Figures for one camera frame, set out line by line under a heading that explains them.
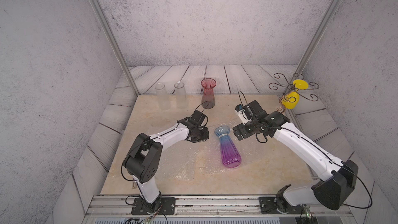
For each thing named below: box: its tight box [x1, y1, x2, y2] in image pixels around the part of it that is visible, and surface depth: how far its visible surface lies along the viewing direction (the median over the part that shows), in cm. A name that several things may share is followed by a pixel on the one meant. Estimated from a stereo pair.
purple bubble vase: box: [214, 125, 242, 168], surface depth 84 cm
